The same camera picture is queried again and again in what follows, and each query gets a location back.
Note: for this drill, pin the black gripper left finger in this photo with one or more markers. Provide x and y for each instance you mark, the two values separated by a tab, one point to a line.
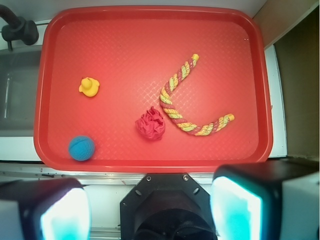
54	209

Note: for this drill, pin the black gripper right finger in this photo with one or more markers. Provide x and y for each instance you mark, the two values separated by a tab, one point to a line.
272	200

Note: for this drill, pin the blue ball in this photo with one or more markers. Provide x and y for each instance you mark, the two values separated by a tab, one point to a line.
81	148

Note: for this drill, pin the crumpled red paper ball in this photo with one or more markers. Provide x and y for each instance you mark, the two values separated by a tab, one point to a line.
151	125

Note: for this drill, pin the yellow rubber duck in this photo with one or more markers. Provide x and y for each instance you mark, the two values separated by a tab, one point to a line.
89	87

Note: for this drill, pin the red plastic tray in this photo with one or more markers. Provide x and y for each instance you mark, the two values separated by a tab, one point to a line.
133	51

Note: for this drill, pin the steel sink basin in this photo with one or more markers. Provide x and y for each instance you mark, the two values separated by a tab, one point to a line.
19	71

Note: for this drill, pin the black octagonal mount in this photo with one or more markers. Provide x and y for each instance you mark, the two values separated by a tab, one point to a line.
167	207

